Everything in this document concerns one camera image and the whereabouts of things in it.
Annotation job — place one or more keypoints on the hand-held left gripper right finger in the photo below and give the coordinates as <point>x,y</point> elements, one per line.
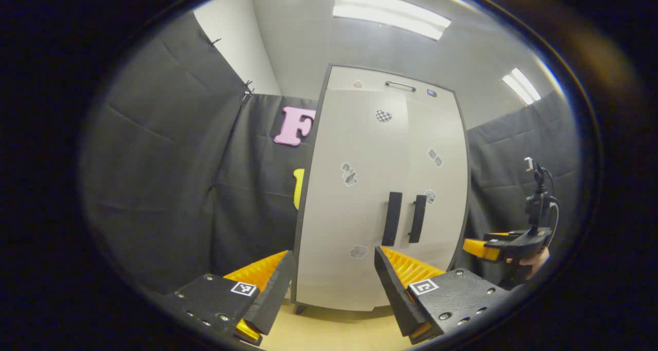
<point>396,297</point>

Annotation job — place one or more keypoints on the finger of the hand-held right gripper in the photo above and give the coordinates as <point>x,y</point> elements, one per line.
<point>501,235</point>
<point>480,249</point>

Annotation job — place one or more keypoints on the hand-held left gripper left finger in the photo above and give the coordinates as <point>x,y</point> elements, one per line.
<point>272,299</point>

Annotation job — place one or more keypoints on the white cabinet door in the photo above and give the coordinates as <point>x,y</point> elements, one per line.
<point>442,135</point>
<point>334,212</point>

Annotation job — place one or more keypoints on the white shoe cabinet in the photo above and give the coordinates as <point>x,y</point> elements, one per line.
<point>370,78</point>

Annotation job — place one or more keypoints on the ceiling light panel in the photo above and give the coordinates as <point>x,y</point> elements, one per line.
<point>522,86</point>
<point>390,14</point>

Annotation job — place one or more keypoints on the black backdrop cloth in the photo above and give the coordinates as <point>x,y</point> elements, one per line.
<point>154,186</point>

